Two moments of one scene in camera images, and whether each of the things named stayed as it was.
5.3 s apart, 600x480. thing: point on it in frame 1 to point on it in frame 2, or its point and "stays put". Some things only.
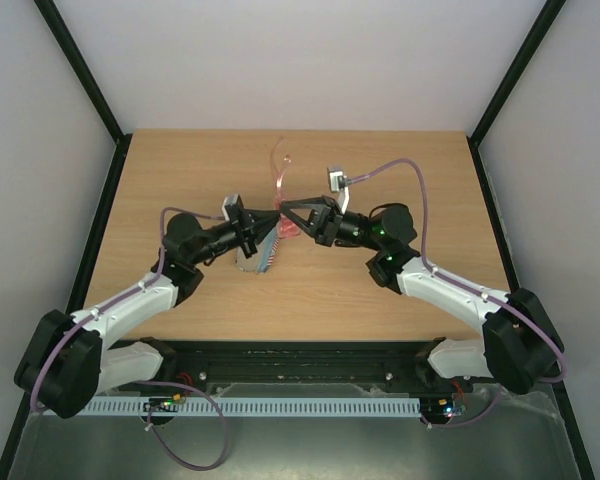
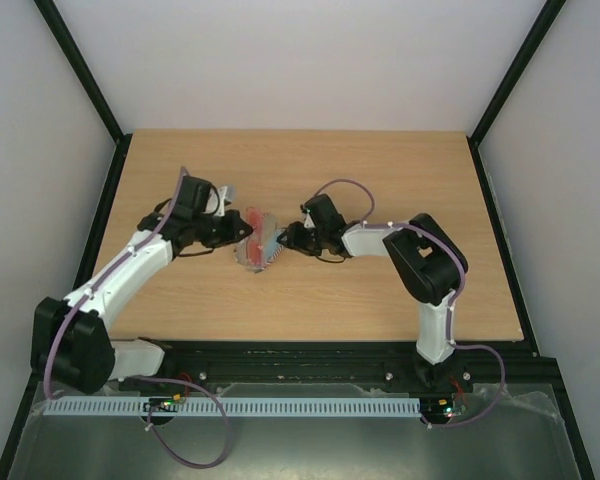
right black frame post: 545,20 stays put
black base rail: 301,362 stays put
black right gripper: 327,223 to 296,238
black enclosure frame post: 91,84 stays put
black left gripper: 250,237 to 236,223
